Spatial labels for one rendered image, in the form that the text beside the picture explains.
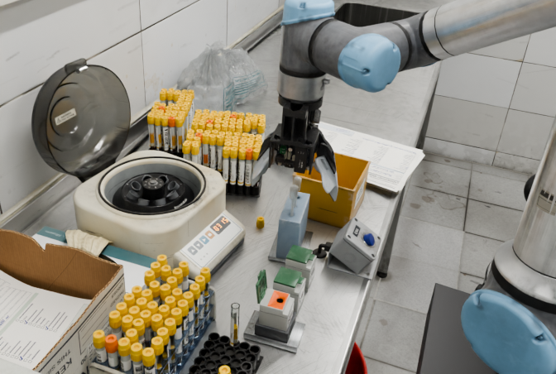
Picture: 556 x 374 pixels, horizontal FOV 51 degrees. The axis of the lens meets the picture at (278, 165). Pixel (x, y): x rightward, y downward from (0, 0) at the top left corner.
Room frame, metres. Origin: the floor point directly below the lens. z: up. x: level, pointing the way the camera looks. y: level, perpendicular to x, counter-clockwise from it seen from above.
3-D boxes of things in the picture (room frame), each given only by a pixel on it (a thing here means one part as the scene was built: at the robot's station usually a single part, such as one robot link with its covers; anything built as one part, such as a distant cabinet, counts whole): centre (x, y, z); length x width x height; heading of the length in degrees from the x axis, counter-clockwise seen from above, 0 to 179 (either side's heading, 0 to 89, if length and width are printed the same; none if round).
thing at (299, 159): (0.84, -0.03, 1.17); 0.09 x 0.08 x 0.12; 169
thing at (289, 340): (0.67, -0.01, 0.89); 0.09 x 0.05 x 0.04; 75
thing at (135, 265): (0.75, 0.31, 0.92); 0.24 x 0.12 x 0.10; 73
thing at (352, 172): (1.05, -0.12, 0.93); 0.13 x 0.13 x 0.10; 70
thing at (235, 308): (0.63, 0.05, 0.93); 0.01 x 0.01 x 0.10
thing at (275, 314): (0.67, -0.01, 0.92); 0.05 x 0.04 x 0.06; 75
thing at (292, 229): (0.90, -0.04, 0.92); 0.10 x 0.07 x 0.10; 169
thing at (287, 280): (0.74, -0.03, 0.91); 0.05 x 0.04 x 0.07; 73
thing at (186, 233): (0.90, 0.22, 0.94); 0.30 x 0.24 x 0.12; 64
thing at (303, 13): (0.85, -0.03, 1.32); 0.09 x 0.08 x 0.11; 42
